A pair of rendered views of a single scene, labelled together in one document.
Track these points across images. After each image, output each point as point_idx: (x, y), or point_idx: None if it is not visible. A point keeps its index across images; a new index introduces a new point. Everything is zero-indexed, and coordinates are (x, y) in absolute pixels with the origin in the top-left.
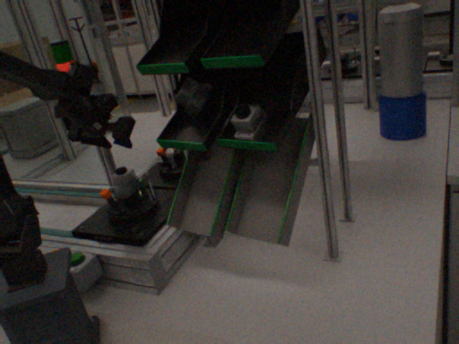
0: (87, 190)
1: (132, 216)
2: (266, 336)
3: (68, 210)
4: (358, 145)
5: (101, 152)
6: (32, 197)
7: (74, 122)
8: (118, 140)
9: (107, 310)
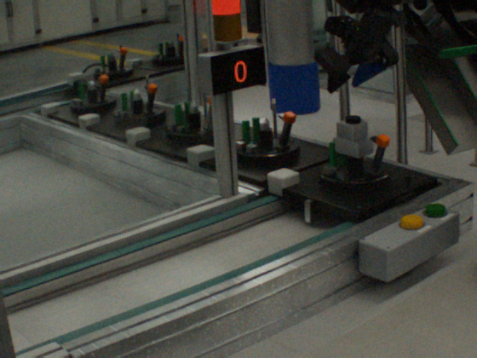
0: (195, 218)
1: (389, 171)
2: None
3: (213, 251)
4: None
5: (230, 134)
6: (98, 274)
7: (383, 37)
8: (392, 63)
9: (474, 253)
